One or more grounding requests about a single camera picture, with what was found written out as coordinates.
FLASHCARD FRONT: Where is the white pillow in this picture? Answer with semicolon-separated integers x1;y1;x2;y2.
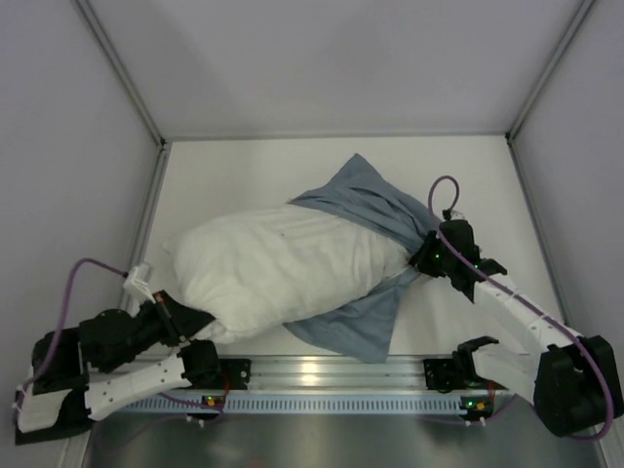
163;204;386;344

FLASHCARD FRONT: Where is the blue pillowcase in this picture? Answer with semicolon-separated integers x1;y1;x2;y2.
284;154;435;364

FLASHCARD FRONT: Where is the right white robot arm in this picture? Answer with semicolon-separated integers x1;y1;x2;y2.
409;219;623;437

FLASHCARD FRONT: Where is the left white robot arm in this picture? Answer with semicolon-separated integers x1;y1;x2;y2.
15;292;220;446

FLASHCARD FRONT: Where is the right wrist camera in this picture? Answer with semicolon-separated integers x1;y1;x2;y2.
442;209;466;222

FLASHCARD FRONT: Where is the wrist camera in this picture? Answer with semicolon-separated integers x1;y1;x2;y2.
123;263;155;303
442;209;466;222

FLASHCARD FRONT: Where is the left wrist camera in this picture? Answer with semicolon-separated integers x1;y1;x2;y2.
123;263;155;303

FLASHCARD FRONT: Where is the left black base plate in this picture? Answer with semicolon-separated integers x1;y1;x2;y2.
214;358;252;391

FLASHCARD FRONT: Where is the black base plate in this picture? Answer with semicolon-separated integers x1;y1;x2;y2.
214;358;252;391
423;358;466;394

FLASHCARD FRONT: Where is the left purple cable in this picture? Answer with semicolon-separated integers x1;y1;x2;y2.
12;257;230;425

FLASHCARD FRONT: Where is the purple cable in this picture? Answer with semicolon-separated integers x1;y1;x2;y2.
427;175;615;443
12;257;230;425

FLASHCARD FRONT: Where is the slotted cable duct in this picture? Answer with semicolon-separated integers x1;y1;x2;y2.
126;393;488;415

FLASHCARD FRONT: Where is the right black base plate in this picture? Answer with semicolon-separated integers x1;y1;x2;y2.
423;358;466;394

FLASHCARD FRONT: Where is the aluminium mounting rail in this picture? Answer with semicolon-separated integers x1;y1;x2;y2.
214;354;513;391

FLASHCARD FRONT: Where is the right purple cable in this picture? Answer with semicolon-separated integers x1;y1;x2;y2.
427;175;615;443

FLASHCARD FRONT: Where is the right aluminium frame post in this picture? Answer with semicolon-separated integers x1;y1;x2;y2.
505;0;600;146

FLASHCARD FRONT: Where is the aluminium frame post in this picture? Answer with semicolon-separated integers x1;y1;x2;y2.
505;0;600;146
71;0;167;148

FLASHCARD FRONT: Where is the left aluminium frame post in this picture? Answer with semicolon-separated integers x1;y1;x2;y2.
71;0;167;148

